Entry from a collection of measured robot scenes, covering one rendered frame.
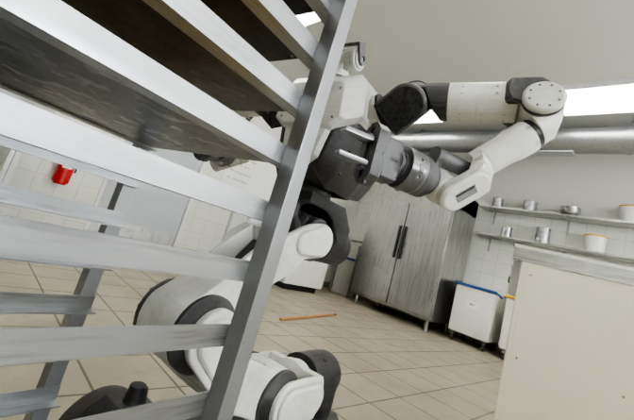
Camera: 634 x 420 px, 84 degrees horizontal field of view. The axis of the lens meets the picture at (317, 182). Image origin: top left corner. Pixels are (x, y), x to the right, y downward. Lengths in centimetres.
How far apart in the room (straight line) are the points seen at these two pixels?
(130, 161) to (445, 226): 512
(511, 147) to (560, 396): 106
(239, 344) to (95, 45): 39
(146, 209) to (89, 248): 454
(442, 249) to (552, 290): 377
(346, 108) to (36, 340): 71
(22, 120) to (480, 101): 78
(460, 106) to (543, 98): 16
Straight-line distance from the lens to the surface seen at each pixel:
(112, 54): 40
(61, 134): 38
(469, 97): 88
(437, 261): 534
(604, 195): 602
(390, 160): 68
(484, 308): 534
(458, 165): 78
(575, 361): 165
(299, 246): 83
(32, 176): 464
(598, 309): 165
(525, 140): 83
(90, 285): 90
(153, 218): 499
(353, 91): 90
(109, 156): 40
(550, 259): 166
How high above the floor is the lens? 66
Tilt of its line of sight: 10 degrees up
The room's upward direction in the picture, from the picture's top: 16 degrees clockwise
